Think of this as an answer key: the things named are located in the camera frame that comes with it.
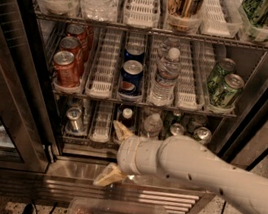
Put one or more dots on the front blue pepsi can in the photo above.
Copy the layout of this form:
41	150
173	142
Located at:
132	73

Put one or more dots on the bottom shelf water bottle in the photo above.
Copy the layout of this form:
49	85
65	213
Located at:
152	126

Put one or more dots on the rear blue pepsi can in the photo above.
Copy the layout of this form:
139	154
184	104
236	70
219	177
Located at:
134	52

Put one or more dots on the empty white shelf tray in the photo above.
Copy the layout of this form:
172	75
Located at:
101	77

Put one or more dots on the top shelf brown tall can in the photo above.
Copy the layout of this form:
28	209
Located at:
184	15

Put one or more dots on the red soda can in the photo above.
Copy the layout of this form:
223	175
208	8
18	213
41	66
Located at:
80	32
66	69
73	45

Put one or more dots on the blue pepsi can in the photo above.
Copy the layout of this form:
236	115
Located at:
134	52
132	73

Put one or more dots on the front red soda can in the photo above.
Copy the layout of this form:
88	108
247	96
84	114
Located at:
66	69

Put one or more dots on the dark juice bottle white cap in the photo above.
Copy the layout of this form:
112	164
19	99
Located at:
127	118

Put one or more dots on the middle shelf water bottle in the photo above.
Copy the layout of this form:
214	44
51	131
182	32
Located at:
167	73

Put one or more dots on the steel fridge base grille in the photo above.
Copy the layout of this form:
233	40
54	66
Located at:
67	179

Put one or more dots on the bottom green can right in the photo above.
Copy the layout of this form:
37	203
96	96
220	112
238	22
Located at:
203	135

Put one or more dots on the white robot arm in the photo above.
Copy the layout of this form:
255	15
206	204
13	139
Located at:
185	159

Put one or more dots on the rear red soda can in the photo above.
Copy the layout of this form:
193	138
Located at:
80	32

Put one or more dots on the rear green soda can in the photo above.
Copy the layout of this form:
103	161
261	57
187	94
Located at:
223	67

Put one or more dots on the green soda can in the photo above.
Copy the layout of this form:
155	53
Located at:
223	67
227	91

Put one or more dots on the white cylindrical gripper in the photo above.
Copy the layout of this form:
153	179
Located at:
126	154

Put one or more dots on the bottom green can left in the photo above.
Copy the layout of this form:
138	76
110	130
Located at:
176	129

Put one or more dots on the middle red soda can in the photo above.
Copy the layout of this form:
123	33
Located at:
73	45

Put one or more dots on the silver redbull can front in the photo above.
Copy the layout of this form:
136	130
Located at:
74	116

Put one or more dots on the front green soda can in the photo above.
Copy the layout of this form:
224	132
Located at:
227	91

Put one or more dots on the glass fridge door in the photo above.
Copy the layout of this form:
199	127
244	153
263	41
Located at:
25	89

